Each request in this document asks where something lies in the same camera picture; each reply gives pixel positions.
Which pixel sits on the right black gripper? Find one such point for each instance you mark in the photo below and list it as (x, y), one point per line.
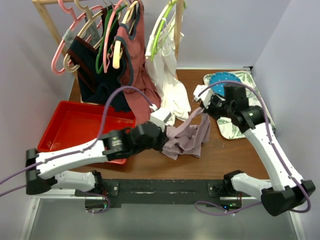
(214, 98)

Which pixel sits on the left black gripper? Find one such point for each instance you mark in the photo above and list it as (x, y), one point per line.
(163, 139)

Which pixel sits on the mauve tank top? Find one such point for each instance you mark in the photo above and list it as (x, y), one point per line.
(187, 138)

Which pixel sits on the pink plastic hanger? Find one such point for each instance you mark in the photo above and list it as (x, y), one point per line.
(108, 29)

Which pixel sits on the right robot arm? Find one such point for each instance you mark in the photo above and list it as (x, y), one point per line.
(286, 189)

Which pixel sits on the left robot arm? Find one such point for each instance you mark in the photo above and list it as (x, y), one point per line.
(55, 170)

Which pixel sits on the red tank top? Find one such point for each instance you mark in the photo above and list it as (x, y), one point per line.
(134, 71)

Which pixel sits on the white tank top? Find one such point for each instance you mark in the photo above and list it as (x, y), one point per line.
(162, 71)

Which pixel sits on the white hanger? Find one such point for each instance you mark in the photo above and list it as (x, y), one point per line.
(153, 33)

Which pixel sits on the navy tank top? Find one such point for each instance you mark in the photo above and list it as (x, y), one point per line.
(97, 87)

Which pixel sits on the cream hanger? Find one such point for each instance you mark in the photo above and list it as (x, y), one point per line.
(117, 52)

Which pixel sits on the beige hanger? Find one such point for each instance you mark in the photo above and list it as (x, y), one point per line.
(92, 13)

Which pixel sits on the lime green hanger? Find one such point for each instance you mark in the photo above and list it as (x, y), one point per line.
(180, 6)

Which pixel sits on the blue dotted plate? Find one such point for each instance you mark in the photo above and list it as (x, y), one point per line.
(222, 76)

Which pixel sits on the floral serving tray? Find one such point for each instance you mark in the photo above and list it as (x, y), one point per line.
(226, 128)

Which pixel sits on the red plastic tray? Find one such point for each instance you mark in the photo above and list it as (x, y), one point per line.
(75, 123)

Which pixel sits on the wooden clothes rack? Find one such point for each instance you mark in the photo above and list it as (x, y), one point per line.
(57, 63)

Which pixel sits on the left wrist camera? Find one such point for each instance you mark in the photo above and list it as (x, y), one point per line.
(160, 116)

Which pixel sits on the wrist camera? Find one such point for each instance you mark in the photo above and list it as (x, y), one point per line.
(160, 116)
(202, 94)

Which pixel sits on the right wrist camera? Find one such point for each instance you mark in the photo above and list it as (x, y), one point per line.
(202, 94)

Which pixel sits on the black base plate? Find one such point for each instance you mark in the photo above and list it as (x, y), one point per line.
(165, 191)

